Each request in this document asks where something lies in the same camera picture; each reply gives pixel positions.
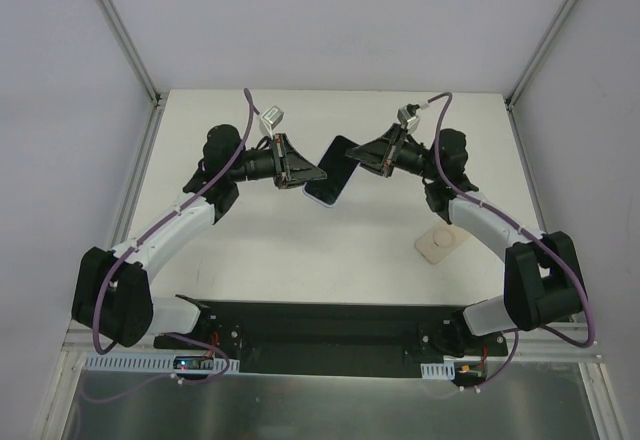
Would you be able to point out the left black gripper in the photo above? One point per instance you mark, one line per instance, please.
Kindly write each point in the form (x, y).
(281, 161)

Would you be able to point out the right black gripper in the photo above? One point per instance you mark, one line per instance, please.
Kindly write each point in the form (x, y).
(391, 150)

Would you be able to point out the left aluminium frame post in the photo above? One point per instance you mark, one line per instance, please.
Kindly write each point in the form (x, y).
(129, 50)

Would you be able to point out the white slotted cable duct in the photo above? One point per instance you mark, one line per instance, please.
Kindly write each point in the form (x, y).
(438, 371)
(160, 363)

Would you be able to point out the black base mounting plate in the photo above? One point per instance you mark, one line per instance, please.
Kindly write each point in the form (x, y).
(386, 341)

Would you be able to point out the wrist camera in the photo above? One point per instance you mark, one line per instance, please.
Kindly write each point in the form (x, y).
(270, 119)
(408, 117)

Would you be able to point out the right aluminium frame post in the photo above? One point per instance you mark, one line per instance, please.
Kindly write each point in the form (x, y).
(541, 51)

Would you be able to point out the left white slotted cable duct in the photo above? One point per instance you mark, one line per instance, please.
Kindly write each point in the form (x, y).
(160, 363)

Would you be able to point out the aluminium frame post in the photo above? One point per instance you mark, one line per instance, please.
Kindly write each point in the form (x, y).
(129, 50)
(541, 51)

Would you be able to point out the lavender phone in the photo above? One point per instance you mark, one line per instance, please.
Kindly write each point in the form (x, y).
(339, 168)

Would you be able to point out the beige phone with ring holder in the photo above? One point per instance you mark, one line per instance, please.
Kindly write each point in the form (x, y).
(439, 242)

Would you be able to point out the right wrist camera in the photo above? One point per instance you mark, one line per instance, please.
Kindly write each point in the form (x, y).
(408, 117)

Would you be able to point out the right white slotted cable duct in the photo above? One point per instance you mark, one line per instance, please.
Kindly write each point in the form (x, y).
(438, 371)

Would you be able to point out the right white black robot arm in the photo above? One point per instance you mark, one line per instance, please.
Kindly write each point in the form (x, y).
(542, 283)

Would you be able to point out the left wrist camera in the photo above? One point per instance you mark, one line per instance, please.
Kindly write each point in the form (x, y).
(270, 119)

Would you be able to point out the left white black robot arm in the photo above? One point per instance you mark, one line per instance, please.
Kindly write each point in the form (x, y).
(113, 291)

